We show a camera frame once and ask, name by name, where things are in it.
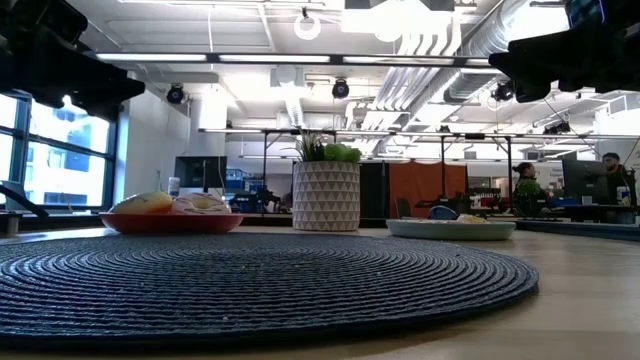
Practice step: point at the black computer monitor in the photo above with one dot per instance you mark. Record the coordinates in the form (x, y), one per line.
(200, 171)

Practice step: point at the dark round woven placemat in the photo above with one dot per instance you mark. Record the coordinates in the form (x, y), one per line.
(250, 285)

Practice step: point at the dark desk monitor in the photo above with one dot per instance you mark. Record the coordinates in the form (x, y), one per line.
(580, 180)

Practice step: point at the black cabinet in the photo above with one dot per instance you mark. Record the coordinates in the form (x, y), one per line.
(374, 190)

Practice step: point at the lilac frosted donut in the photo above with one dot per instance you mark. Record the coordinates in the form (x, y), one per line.
(216, 206)

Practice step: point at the red plate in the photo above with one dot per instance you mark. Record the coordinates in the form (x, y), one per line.
(170, 223)

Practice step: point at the white triangle patterned planter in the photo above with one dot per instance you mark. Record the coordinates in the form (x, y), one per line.
(326, 197)

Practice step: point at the green plant in planter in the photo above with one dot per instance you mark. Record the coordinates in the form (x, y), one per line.
(340, 152)

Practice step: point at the orange partition panel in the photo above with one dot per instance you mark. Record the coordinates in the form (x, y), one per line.
(420, 182)

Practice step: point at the black metal shelf frame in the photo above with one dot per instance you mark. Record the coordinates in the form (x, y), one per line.
(265, 160)

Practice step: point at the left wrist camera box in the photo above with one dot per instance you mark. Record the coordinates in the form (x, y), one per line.
(57, 22)

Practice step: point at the light blue plate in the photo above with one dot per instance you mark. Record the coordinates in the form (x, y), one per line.
(450, 231)

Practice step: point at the white jar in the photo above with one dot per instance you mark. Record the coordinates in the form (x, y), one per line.
(173, 187)

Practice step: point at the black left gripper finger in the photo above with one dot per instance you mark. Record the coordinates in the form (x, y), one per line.
(112, 87)
(102, 109)

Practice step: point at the black ceiling spotlight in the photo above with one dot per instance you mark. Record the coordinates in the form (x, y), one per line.
(503, 92)
(340, 90)
(175, 94)

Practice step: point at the blue chair back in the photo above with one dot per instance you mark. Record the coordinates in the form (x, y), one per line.
(442, 214)

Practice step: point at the person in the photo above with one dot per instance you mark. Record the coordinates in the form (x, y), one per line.
(612, 165)
(524, 170)

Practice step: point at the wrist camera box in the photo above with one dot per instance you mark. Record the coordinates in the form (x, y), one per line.
(57, 22)
(585, 12)

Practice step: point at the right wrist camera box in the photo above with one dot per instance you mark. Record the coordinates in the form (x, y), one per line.
(585, 12)

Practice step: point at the black beam with light strips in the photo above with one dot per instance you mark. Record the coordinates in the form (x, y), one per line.
(337, 59)

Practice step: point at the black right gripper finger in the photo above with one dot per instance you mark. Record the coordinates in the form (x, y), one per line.
(532, 90)
(535, 57)

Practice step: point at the blue window frame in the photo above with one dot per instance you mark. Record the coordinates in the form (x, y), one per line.
(22, 150)

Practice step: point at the black slanted stand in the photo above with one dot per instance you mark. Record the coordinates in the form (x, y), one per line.
(20, 200)

